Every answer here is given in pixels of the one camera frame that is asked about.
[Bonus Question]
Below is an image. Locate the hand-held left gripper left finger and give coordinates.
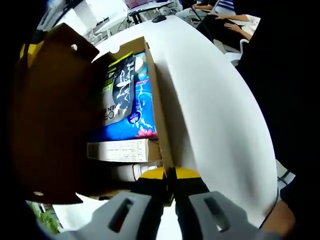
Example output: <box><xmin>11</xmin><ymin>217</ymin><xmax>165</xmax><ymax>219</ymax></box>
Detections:
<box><xmin>56</xmin><ymin>166</ymin><xmax>174</xmax><ymax>240</ymax></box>

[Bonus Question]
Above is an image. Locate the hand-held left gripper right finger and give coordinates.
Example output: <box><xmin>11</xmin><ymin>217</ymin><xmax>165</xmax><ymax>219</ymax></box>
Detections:
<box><xmin>173</xmin><ymin>166</ymin><xmax>278</xmax><ymax>240</ymax></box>

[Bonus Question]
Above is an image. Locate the brown cardboard shoe box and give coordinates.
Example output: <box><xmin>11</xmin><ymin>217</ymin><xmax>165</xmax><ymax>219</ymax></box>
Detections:
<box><xmin>13</xmin><ymin>22</ymin><xmax>191</xmax><ymax>208</ymax></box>

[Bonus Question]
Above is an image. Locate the white medicine carton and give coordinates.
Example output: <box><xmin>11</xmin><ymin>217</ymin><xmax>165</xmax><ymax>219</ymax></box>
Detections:
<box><xmin>86</xmin><ymin>138</ymin><xmax>163</xmax><ymax>164</ymax></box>

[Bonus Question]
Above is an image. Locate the black grey soft pouch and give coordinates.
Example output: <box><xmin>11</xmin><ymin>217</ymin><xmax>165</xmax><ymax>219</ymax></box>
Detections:
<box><xmin>101</xmin><ymin>51</ymin><xmax>136</xmax><ymax>127</ymax></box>

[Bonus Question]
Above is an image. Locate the blue soft tissue pack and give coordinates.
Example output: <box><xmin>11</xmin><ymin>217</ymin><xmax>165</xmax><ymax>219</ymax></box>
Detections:
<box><xmin>87</xmin><ymin>76</ymin><xmax>159</xmax><ymax>144</ymax></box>

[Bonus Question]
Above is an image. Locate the green potted plant white pot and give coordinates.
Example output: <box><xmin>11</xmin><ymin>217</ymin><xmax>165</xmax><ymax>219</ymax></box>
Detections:
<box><xmin>27</xmin><ymin>201</ymin><xmax>62</xmax><ymax>236</ymax></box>

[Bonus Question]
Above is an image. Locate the person's black shirt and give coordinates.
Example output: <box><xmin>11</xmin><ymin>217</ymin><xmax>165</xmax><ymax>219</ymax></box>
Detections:
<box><xmin>236</xmin><ymin>0</ymin><xmax>320</xmax><ymax>218</ymax></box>

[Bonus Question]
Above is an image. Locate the white chair armrest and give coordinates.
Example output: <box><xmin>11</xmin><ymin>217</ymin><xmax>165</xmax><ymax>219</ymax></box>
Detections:
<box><xmin>221</xmin><ymin>39</ymin><xmax>251</xmax><ymax>63</ymax></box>

